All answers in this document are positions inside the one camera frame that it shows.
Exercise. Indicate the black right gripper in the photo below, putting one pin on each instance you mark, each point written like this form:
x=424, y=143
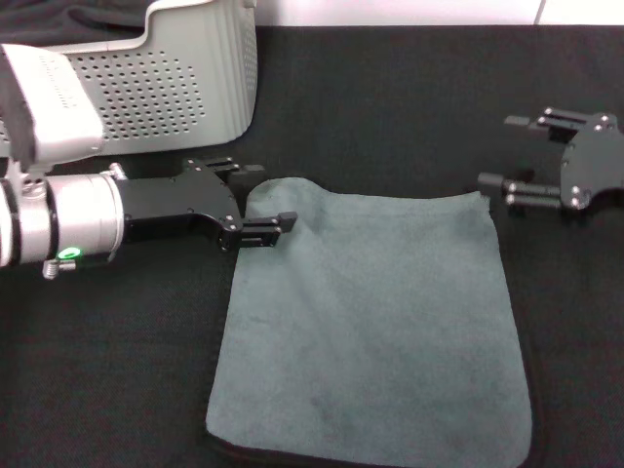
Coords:
x=595, y=161

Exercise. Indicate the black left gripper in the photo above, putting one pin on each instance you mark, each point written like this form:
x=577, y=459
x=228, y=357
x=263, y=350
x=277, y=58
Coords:
x=180, y=205

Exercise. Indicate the grey towel with black trim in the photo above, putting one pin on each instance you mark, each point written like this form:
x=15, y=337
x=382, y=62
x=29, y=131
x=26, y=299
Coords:
x=365, y=317

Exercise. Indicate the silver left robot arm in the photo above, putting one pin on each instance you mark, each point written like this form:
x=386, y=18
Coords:
x=73, y=219

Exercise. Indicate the grey perforated storage box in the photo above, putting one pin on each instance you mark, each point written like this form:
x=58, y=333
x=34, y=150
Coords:
x=185, y=88

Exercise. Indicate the black tablecloth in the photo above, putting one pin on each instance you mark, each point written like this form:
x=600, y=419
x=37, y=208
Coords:
x=390, y=97

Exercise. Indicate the silver connector plug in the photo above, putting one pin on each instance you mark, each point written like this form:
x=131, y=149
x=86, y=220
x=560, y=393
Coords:
x=116, y=171

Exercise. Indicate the dark cloth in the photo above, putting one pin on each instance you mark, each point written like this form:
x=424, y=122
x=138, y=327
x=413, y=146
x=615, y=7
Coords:
x=58, y=22

